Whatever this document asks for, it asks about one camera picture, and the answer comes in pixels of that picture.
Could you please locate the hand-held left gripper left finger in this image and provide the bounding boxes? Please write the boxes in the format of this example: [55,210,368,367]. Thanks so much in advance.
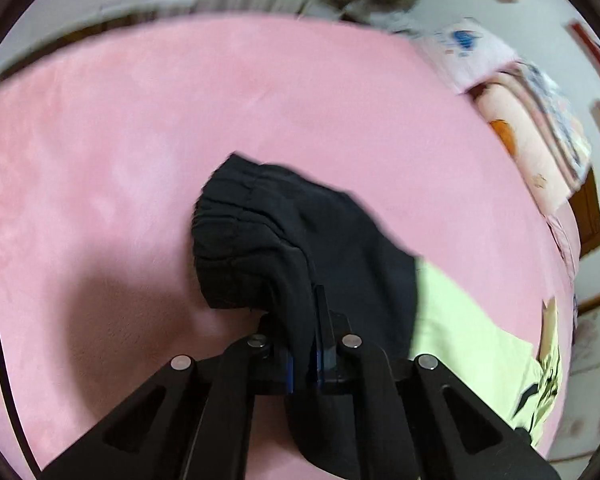
[40,312,296,480]

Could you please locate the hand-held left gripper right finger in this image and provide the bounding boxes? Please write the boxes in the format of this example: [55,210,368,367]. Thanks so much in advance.
[316,285,563,480]

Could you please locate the green and black shorts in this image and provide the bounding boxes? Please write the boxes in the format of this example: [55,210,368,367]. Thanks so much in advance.
[190,152,566,480]

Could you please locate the pink bed blanket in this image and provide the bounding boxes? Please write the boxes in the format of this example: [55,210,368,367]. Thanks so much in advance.
[0,12,581,480]

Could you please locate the wooden headboard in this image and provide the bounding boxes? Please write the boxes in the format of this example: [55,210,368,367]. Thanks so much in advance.
[567,167,600,259]

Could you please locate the peach cartoon pillow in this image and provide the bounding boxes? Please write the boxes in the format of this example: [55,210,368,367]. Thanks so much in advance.
[472,67,581,216]

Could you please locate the white pillow with blue print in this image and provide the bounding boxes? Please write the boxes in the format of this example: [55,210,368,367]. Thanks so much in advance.
[420,17,518,93]

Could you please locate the black cable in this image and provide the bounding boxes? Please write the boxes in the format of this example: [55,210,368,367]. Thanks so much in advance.
[0,280,37,467]

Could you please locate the red wall frame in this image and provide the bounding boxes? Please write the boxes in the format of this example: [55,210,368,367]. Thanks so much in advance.
[567,19,600,87]

